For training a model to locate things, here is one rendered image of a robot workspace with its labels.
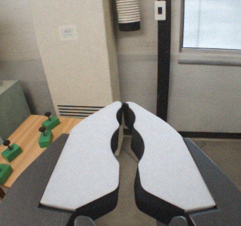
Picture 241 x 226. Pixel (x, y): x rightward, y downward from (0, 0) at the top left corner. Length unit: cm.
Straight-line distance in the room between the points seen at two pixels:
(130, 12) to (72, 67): 55
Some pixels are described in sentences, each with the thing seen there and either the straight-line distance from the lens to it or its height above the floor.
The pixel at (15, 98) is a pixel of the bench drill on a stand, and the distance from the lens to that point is 191.
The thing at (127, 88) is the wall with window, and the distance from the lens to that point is 169.
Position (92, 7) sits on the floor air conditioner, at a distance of 126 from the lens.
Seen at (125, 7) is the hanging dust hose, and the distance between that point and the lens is 132.
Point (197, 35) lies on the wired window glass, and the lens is 162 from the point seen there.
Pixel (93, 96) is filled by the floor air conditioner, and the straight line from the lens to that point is 145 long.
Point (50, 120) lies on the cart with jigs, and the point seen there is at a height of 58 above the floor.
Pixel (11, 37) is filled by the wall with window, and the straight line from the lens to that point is 201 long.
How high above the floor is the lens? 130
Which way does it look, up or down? 31 degrees down
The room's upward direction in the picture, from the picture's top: 5 degrees counter-clockwise
